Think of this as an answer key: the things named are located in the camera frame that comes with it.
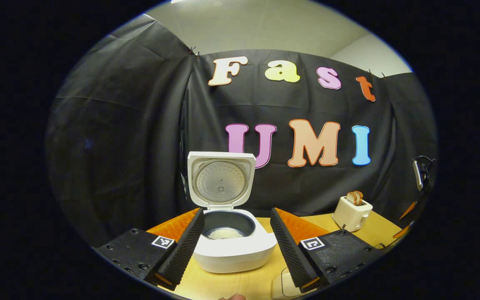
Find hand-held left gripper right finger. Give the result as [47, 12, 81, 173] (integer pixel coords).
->
[269, 207, 385, 294]

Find white toaster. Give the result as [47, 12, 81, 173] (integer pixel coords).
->
[332, 196, 373, 233]

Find black backdrop cloth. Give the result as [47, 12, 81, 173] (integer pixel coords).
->
[45, 13, 438, 250]

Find white rice grains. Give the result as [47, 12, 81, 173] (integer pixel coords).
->
[206, 228, 245, 240]

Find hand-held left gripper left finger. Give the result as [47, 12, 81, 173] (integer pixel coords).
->
[92, 207, 206, 292]

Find white rice cooker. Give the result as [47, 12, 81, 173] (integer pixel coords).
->
[187, 151, 278, 274]

